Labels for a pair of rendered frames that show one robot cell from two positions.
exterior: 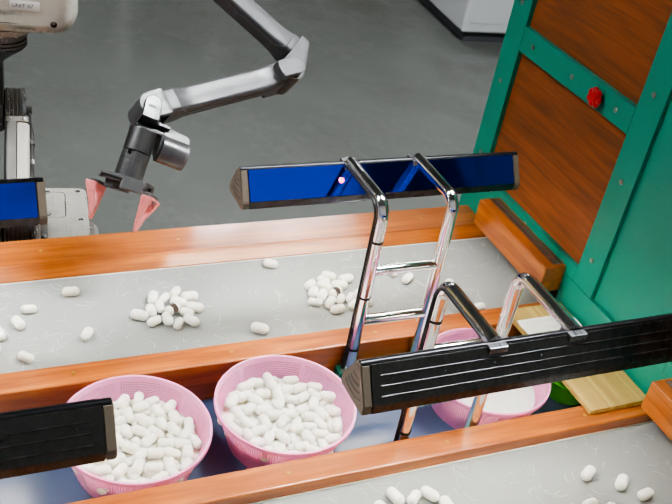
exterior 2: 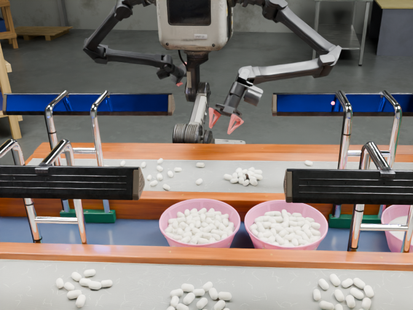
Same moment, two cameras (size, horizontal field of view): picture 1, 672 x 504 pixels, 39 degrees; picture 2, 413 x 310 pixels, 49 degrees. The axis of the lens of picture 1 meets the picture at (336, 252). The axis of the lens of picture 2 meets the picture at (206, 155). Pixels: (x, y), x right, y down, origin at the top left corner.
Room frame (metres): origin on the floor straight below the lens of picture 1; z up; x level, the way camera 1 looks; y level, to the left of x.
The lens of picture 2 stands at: (0.19, -0.43, 1.61)
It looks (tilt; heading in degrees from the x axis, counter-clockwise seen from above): 26 degrees down; 34
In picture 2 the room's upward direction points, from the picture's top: 2 degrees counter-clockwise
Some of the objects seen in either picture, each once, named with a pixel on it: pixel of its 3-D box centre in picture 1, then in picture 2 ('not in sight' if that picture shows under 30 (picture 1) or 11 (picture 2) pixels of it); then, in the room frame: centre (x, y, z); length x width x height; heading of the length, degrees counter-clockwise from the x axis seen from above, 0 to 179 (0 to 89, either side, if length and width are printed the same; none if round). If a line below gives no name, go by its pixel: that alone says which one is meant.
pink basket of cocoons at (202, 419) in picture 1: (134, 445); (200, 231); (1.19, 0.28, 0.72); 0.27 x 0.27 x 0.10
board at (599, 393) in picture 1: (573, 354); not in sight; (1.65, -0.54, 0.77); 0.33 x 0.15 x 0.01; 29
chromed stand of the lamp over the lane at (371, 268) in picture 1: (381, 269); (359, 159); (1.63, -0.10, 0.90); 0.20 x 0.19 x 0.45; 119
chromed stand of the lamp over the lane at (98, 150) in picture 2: not in sight; (86, 156); (1.16, 0.75, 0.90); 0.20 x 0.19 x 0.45; 119
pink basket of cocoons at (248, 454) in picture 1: (282, 420); (284, 233); (1.33, 0.04, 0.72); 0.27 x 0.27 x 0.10
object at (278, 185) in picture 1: (383, 174); (362, 103); (1.70, -0.06, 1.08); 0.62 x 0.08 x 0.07; 119
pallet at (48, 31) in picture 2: not in sight; (36, 32); (5.52, 6.86, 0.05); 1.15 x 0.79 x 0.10; 111
